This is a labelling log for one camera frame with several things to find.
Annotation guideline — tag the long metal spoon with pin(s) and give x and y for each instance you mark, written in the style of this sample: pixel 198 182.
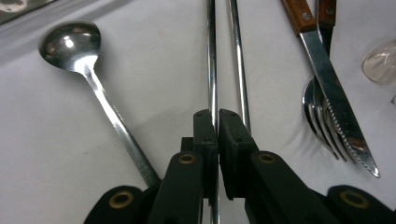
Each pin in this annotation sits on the long metal spoon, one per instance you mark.
pixel 70 43

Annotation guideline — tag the clear grey plastic bin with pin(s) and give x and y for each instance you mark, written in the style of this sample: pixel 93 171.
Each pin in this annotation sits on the clear grey plastic bin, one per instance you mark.
pixel 18 9

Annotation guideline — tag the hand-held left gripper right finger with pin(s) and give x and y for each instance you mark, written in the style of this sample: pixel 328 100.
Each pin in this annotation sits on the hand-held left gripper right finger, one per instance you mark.
pixel 267 186

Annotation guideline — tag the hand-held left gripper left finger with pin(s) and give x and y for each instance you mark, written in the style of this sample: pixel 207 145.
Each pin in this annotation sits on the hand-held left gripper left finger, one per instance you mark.
pixel 183 186

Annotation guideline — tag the metal chopstick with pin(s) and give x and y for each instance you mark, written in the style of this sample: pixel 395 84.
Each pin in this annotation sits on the metal chopstick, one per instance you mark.
pixel 212 62
pixel 238 62

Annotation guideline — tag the clear round object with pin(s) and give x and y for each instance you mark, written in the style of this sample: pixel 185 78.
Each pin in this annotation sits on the clear round object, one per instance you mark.
pixel 381 62

